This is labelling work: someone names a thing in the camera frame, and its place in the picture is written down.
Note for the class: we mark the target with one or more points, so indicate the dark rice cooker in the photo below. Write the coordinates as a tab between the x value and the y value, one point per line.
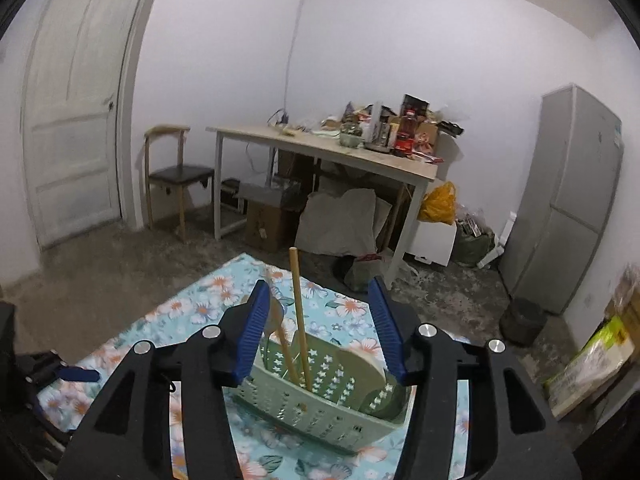
522	320

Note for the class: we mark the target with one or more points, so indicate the white plastic panel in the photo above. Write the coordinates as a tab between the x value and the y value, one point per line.
509	225

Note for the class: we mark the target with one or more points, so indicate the grey refrigerator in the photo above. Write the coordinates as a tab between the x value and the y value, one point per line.
565	200

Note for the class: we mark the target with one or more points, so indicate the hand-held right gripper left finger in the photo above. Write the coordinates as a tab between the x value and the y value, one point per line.
252	330

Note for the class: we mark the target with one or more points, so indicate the single bamboo chopstick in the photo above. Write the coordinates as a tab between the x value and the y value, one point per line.
299	310

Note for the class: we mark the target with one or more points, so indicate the long white-legged table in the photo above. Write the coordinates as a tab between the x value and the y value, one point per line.
320	147

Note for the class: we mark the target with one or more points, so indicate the dark green floor sack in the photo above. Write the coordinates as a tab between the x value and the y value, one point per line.
365	272

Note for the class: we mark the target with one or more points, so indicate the yellow and white rice bag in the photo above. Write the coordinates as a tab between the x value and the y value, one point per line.
595	360

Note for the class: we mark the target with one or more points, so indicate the floral blue blanket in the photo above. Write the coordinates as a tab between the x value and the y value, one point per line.
210	290

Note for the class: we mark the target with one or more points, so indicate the green bag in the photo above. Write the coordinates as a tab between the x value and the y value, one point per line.
472	247

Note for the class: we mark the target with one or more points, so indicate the yellow plastic bag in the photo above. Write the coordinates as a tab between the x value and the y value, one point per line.
437	205

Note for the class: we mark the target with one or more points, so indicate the green perforated utensil holder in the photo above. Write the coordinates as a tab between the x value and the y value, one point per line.
300	420

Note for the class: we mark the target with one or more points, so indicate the white box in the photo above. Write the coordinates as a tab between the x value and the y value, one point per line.
435	242

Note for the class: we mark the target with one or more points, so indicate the white panel door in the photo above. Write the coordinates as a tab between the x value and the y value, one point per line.
75	110

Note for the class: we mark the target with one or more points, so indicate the brown cardboard box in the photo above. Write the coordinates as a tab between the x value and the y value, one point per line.
267	225

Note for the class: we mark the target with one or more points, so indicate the clutter of table goods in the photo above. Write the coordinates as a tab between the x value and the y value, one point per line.
400	135

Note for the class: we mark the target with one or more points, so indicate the wooden chair with dark seat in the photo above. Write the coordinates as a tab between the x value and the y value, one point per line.
177	172

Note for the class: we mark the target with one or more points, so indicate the dark low rack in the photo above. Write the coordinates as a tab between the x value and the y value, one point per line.
232	195

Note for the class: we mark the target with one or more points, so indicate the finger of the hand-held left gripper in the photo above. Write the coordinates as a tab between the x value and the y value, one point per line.
82	374

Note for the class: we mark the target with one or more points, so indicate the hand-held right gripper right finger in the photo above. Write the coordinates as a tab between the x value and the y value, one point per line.
387	330

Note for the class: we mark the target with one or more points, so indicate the white sack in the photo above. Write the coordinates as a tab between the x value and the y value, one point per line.
340	220

